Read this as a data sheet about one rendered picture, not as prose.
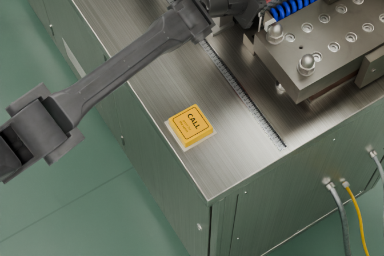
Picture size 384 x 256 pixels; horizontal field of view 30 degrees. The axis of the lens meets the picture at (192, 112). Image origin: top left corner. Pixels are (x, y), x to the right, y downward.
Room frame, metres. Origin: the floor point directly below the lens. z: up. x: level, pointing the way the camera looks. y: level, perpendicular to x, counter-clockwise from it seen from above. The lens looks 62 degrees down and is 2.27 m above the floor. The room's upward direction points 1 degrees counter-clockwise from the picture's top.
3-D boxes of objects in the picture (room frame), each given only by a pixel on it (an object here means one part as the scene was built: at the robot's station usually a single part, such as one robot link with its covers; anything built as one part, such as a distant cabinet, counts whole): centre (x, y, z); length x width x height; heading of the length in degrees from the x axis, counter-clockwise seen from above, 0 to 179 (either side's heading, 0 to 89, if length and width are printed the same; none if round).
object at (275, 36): (0.83, -0.17, 1.05); 0.04 x 0.04 x 0.04
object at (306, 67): (0.75, -0.23, 1.05); 0.04 x 0.04 x 0.04
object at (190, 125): (0.68, 0.00, 0.91); 0.07 x 0.07 x 0.02; 31
